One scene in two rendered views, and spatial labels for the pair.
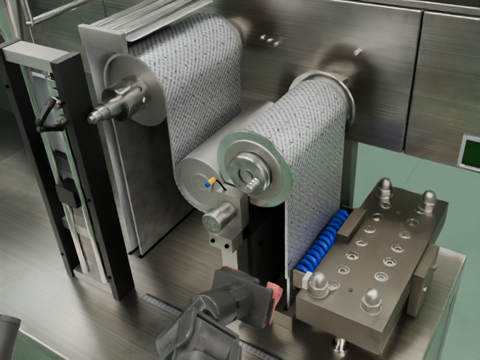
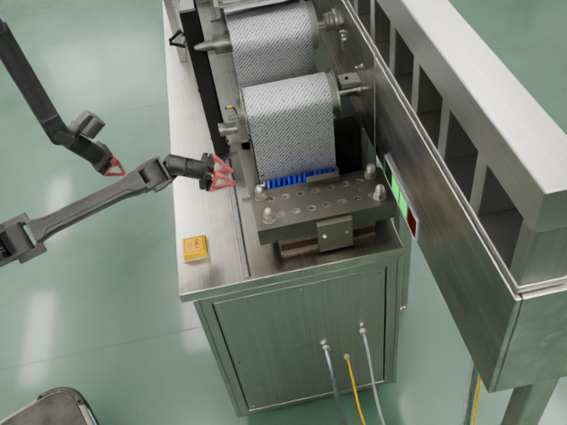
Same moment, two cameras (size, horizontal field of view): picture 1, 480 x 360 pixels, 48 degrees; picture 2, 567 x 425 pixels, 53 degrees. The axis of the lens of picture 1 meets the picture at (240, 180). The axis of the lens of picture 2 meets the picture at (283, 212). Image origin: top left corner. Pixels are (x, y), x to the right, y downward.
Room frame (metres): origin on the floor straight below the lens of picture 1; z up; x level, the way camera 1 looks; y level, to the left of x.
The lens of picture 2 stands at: (-0.04, -1.12, 2.18)
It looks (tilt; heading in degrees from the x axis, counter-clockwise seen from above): 45 degrees down; 52
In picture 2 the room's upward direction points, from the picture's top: 9 degrees counter-clockwise
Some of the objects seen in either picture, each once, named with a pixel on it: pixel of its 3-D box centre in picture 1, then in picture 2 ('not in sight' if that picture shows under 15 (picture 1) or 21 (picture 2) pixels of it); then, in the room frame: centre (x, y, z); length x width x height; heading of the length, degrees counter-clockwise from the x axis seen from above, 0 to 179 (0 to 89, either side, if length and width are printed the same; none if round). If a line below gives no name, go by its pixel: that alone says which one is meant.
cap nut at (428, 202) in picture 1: (428, 198); (380, 190); (0.89, -0.39, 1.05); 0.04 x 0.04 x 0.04
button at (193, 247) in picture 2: not in sight; (195, 247); (0.47, -0.02, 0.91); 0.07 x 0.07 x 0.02; 55
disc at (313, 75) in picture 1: (320, 106); (333, 93); (0.96, -0.17, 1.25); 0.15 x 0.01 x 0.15; 55
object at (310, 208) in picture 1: (315, 206); (295, 153); (0.82, -0.14, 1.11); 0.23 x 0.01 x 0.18; 145
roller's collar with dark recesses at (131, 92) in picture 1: (126, 98); (224, 42); (0.88, 0.19, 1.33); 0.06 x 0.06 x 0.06; 55
